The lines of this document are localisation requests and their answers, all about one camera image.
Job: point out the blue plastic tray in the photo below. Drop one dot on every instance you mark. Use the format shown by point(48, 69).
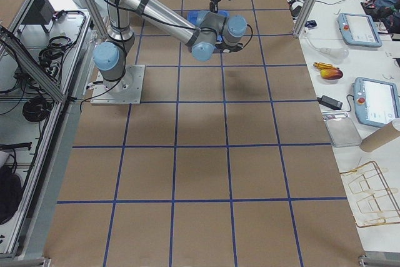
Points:
point(195, 17)

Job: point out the clear plastic tray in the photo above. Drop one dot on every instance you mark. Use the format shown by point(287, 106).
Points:
point(343, 132)

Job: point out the brass cylinder tool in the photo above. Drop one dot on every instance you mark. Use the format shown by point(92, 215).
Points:
point(323, 66)

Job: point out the red yellow mango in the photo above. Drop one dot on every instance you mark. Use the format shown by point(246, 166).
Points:
point(331, 73)

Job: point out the black power adapter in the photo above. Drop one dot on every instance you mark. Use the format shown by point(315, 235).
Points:
point(330, 102)

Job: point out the teach pendant far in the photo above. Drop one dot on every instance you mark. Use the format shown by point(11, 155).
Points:
point(358, 30)

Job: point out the teach pendant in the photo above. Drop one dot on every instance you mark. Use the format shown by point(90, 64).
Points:
point(358, 30)
point(376, 102)

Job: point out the teach pendant near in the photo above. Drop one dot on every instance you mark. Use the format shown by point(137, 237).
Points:
point(376, 102)

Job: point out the cardboard tube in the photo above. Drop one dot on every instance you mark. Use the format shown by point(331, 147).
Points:
point(382, 136)

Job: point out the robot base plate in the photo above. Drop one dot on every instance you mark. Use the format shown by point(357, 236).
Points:
point(128, 90)

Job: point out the gold wire rack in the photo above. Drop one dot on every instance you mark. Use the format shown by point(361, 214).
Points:
point(372, 200)

